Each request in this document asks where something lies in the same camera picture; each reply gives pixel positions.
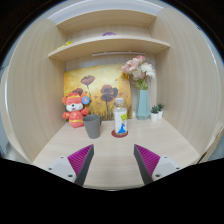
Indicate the grey textured mug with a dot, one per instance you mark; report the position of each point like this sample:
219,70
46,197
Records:
92,128

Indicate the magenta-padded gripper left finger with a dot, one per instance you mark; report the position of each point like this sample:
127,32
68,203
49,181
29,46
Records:
66,166

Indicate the small succulent in white pot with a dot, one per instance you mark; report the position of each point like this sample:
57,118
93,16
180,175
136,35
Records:
161,111
154,115

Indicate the pink and white flower bouquet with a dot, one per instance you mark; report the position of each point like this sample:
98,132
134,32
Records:
138,68

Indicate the red plush mouse toy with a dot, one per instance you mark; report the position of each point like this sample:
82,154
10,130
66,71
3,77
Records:
75,111

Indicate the yellow poppy flower painting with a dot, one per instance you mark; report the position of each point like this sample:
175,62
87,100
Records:
100,75

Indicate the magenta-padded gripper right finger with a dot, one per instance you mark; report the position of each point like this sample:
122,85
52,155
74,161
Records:
160,166

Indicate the clear plastic drink bottle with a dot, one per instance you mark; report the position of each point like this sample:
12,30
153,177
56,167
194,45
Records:
120,118

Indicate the light wood shelf unit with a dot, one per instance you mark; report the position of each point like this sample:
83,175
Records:
106,43

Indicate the teal faceted vase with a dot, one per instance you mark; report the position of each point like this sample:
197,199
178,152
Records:
143,106

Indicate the flat round red coaster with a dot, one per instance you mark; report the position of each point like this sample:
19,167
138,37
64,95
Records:
115,135

